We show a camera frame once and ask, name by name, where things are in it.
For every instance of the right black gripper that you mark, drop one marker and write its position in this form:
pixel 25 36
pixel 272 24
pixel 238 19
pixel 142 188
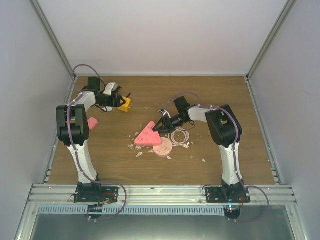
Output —
pixel 165 122

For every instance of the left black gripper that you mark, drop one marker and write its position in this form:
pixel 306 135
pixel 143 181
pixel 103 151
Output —
pixel 116 103

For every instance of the yellow cube socket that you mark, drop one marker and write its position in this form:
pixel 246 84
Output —
pixel 127 106

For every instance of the white usb charger plug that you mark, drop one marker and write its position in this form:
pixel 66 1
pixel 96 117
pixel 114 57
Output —
pixel 108 109

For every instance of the pink triangular power socket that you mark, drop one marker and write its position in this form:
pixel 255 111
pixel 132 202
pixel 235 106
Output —
pixel 148 137

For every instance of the round pink power strip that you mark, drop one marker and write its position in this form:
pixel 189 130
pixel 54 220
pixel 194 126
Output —
pixel 169 142

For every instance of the pink plug adapter block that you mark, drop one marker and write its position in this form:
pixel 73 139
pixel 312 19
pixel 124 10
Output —
pixel 92 123

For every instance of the black power adapter with cable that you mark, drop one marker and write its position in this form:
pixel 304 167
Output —
pixel 120 90

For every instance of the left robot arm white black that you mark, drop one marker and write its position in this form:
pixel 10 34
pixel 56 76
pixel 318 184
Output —
pixel 73 128

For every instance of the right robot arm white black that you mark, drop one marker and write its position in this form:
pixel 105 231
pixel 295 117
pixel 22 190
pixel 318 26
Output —
pixel 225 131

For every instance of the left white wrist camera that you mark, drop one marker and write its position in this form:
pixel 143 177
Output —
pixel 110 88

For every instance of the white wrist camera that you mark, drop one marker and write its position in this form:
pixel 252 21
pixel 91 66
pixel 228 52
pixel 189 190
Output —
pixel 110 88
pixel 164 112

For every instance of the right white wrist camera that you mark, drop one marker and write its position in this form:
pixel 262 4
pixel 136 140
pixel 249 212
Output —
pixel 164 112

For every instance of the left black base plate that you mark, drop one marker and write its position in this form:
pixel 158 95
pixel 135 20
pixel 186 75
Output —
pixel 96 196

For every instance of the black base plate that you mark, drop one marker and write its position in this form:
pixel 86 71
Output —
pixel 215 195
pixel 96 196

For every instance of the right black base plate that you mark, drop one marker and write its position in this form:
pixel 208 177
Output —
pixel 215 195

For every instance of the aluminium front rail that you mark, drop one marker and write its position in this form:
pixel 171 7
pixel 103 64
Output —
pixel 151 195

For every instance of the slotted grey cable duct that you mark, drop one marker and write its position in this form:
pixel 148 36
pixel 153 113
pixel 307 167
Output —
pixel 201 210

